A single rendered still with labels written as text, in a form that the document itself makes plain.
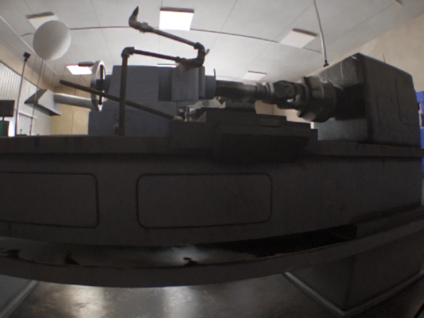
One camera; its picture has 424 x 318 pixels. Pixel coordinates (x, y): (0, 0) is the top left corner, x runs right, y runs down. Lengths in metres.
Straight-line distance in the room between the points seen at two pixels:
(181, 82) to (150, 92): 0.13
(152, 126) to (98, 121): 0.20
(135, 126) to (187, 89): 0.24
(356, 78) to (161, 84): 0.93
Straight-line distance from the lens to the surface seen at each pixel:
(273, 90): 1.17
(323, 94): 1.24
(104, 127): 0.91
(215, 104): 1.92
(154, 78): 1.02
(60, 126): 8.75
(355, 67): 1.32
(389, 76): 1.53
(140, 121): 0.90
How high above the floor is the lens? 0.74
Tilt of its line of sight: 1 degrees up
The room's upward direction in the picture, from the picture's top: straight up
